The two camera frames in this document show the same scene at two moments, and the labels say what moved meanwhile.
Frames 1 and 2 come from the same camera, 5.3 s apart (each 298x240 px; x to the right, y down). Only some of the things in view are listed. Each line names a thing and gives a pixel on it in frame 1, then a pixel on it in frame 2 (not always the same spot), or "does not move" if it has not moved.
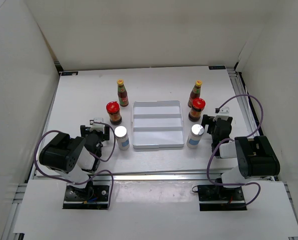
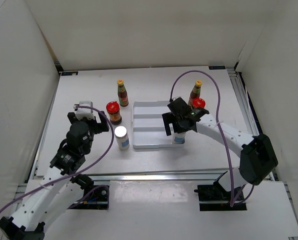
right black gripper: (207, 120) → (168, 118)
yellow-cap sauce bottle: (122, 95) does not move
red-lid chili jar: (198, 105) does not move
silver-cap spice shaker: (195, 136) → (179, 138)
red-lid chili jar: (112, 108) does not move
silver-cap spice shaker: (122, 138) does not move
